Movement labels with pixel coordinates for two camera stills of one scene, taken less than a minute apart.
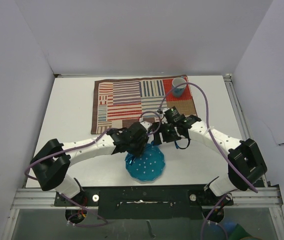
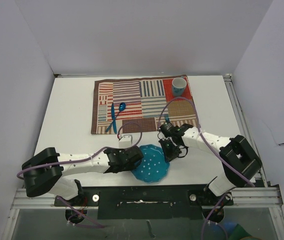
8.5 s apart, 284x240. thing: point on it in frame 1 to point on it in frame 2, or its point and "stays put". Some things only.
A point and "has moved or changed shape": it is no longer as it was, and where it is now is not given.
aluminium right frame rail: x=240 y=121 stays put
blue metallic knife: x=132 y=160 has moved or changed shape
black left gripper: x=138 y=152 to x=130 y=167
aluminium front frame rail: x=242 y=197 stays put
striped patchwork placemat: x=118 y=103 stays put
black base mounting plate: x=145 y=202 stays put
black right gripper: x=165 y=138 to x=169 y=156
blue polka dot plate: x=148 y=166 has moved or changed shape
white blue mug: x=179 y=91 stays put
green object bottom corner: x=238 y=233 stays put
